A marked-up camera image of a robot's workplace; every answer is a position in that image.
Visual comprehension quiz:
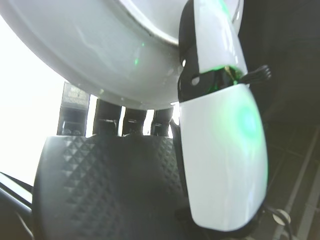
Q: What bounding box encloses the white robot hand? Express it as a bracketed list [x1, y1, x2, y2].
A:
[31, 0, 273, 240]

